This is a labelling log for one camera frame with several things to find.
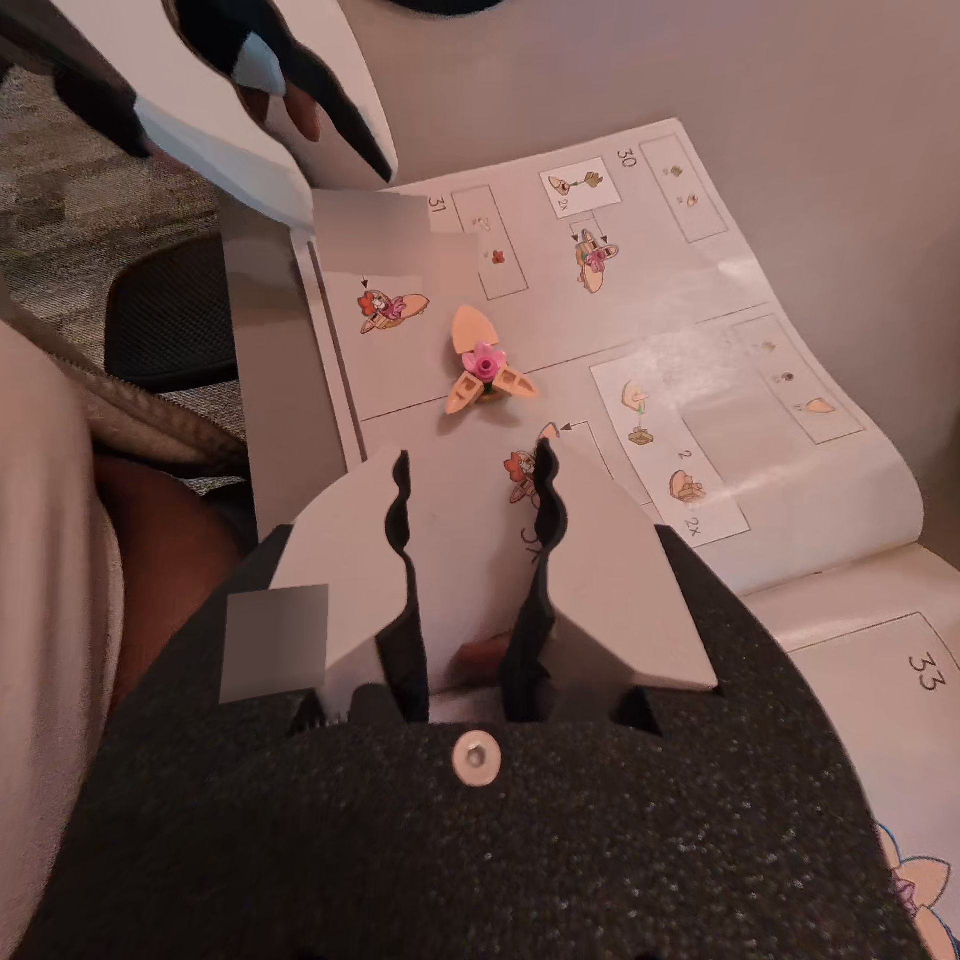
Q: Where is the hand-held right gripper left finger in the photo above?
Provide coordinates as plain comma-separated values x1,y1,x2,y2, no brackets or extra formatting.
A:
268,448,431,726

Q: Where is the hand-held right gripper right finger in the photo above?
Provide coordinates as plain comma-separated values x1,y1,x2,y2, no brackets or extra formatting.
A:
499,437,721,726

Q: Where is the peach and pink brick flower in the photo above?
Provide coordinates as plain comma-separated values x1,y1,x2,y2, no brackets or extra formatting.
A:
443,303,540,417

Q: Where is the white desk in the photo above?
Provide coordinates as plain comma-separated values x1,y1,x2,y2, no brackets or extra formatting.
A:
219,0,960,575

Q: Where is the person's left hand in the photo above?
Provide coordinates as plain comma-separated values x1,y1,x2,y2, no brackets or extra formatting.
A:
231,33,325,144

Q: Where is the person's leg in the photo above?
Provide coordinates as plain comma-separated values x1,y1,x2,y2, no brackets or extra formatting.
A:
91,453,261,714

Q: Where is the black mesh office chair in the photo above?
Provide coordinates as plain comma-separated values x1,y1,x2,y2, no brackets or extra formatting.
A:
103,235,243,394

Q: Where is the person's beige jacket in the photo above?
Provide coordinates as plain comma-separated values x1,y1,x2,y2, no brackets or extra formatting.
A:
41,348,250,485

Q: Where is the dark round object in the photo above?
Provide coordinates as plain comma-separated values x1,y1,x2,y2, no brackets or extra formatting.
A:
388,0,505,18

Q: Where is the brick building instruction booklet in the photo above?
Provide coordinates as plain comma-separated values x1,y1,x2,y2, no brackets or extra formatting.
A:
306,116,960,960

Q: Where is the person's white shirt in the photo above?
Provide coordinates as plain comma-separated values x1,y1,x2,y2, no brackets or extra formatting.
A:
0,321,127,960

